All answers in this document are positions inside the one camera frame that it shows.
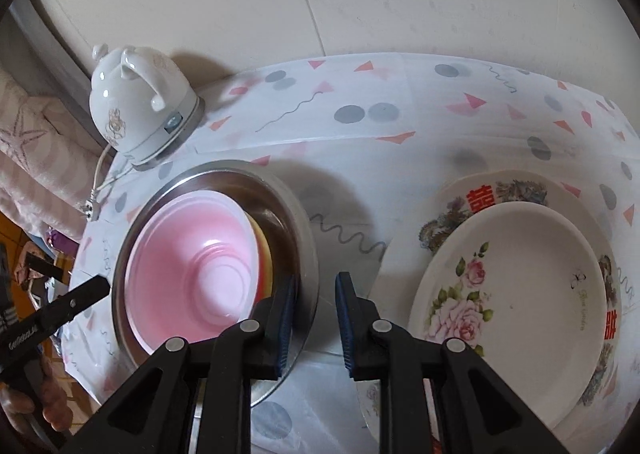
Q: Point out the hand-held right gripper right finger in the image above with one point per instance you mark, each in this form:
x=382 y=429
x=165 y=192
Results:
x=344 y=324

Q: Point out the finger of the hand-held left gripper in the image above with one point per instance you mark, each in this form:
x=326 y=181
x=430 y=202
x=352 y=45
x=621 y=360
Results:
x=45 y=266
x=55 y=316

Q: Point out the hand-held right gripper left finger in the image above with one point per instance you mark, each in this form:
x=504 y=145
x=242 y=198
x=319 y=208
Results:
x=286 y=324

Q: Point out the yellow plastic bowl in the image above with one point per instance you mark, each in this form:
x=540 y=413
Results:
x=264 y=259

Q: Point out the stainless steel bowl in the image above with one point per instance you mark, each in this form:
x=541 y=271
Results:
x=295 y=244

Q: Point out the red plastic bowl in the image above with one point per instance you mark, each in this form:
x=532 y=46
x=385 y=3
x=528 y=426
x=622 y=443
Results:
x=185 y=254

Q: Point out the white plate patterned rim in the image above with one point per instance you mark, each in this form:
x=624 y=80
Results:
x=450 y=214

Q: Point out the white rose plate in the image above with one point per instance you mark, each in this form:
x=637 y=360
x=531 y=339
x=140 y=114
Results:
x=520 y=294

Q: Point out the person's left hand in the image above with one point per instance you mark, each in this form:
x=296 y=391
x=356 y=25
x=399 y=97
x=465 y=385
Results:
x=57 y=399

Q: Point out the white ceramic electric kettle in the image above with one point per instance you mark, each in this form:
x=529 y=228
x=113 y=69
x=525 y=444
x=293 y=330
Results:
x=130 y=104

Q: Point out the white patterned tablecloth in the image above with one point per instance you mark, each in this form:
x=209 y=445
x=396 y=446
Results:
x=425 y=124

